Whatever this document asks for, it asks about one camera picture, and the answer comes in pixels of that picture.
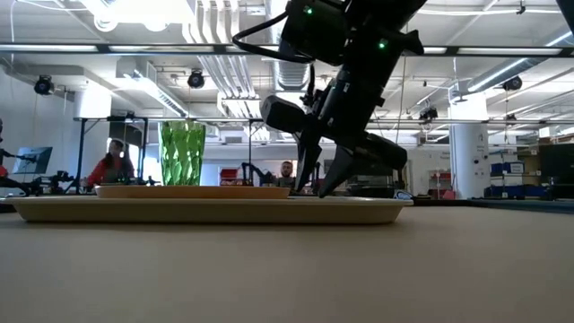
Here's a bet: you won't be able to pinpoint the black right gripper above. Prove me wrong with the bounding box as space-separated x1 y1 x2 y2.
261 66 408 200

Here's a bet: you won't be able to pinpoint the beige plastic tray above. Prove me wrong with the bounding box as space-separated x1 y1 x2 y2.
2 196 414 224

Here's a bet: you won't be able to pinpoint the orange plate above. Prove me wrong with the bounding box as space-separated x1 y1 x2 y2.
94 185 291 200

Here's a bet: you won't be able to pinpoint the green faceted cup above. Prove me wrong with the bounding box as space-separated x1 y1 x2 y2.
159 119 207 188

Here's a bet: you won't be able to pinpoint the person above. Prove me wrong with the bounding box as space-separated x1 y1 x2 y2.
273 160 300 189
80 138 135 188

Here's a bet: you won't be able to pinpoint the white round column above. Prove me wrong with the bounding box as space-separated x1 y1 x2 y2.
448 92 490 200

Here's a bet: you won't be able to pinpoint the overhead bar with light strips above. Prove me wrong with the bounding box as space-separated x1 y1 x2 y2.
0 42 574 58

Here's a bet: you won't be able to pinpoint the blue storage bins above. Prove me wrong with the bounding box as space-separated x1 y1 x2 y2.
483 161 553 199

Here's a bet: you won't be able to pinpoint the dark wide screen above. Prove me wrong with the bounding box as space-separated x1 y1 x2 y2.
537 143 574 186

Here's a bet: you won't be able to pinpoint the tilted grey monitor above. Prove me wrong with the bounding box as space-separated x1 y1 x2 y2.
12 146 54 175

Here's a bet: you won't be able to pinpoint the black metal stand frame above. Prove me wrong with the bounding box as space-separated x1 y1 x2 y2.
205 117 265 185
74 115 149 195

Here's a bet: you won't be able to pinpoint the silver ventilation duct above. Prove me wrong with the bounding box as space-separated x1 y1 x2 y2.
264 0 328 93

